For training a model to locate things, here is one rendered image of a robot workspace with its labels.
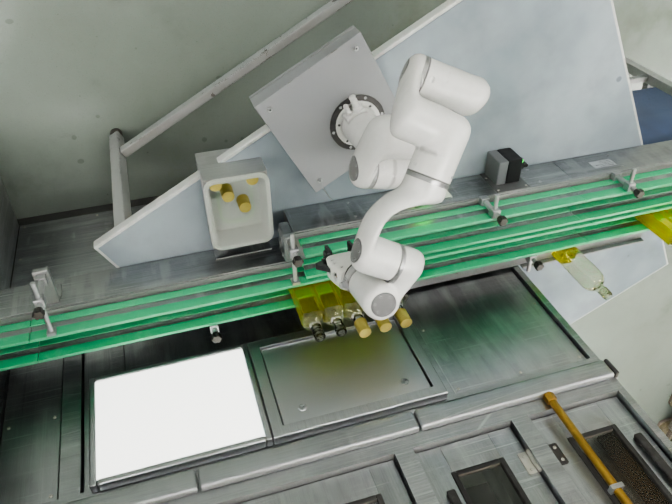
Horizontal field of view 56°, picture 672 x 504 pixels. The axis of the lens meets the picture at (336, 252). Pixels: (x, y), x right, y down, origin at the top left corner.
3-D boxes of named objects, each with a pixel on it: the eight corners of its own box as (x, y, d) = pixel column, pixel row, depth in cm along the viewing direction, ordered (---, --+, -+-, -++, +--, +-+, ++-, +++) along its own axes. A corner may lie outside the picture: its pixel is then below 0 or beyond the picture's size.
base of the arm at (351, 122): (322, 107, 163) (343, 133, 151) (364, 81, 163) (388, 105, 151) (346, 152, 173) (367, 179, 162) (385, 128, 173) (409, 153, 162)
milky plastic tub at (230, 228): (209, 235, 182) (213, 252, 176) (197, 166, 169) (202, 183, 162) (268, 224, 186) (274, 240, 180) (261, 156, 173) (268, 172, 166)
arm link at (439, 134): (434, 179, 130) (367, 153, 128) (474, 80, 127) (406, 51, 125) (454, 186, 114) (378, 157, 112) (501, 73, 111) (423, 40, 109)
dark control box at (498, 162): (483, 172, 200) (496, 186, 194) (486, 150, 195) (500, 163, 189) (506, 168, 202) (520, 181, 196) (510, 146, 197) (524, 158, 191)
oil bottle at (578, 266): (549, 254, 213) (597, 304, 193) (554, 240, 209) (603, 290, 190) (564, 252, 214) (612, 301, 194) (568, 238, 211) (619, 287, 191)
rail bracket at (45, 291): (45, 293, 174) (41, 350, 157) (26, 244, 163) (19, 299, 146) (64, 289, 175) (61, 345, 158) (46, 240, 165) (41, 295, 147)
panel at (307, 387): (91, 385, 172) (92, 494, 146) (88, 378, 170) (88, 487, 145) (399, 315, 193) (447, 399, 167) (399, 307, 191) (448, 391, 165)
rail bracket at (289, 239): (284, 268, 181) (295, 296, 172) (280, 220, 171) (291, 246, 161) (294, 266, 182) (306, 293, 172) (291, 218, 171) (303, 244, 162)
